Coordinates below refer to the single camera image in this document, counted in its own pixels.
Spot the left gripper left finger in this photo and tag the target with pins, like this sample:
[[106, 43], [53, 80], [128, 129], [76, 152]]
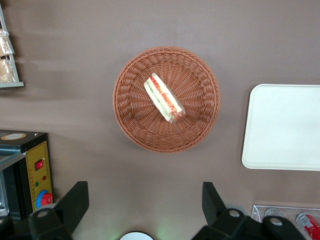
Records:
[[75, 202]]

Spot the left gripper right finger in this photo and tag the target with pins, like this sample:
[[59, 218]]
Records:
[[215, 207]]

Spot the clear acrylic bottle rack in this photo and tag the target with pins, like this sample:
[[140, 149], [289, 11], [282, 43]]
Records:
[[287, 212]]

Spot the clear bag of crackers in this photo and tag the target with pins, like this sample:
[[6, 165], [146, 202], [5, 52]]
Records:
[[5, 42], [6, 71]]

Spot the tray of wrapped pastries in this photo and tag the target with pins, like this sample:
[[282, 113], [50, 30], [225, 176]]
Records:
[[15, 72]]

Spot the triangle sandwich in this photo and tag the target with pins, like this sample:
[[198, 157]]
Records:
[[163, 98]]

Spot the red cola bottle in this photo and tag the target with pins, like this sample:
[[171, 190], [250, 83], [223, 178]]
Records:
[[310, 225]]

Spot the cream rectangular plastic tray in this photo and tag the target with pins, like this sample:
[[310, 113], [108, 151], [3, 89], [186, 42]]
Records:
[[282, 127]]

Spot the black food warmer yellow panel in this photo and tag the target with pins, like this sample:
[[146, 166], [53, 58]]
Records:
[[27, 175]]

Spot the round brown wicker basket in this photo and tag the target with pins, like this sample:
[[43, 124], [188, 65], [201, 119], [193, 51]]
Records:
[[195, 120]]

